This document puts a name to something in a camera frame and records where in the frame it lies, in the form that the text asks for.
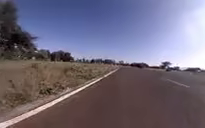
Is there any distant row of trees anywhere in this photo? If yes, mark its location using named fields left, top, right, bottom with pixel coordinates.
left=75, top=58, right=151, bottom=69

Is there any clump of dark bushes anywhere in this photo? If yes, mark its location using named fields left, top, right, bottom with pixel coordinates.
left=49, top=49, right=75, bottom=63

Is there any small broad tree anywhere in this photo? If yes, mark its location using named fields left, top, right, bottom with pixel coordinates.
left=160, top=60, right=173, bottom=70

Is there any large dark tree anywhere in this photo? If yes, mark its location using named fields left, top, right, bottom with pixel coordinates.
left=0, top=0, right=40, bottom=62

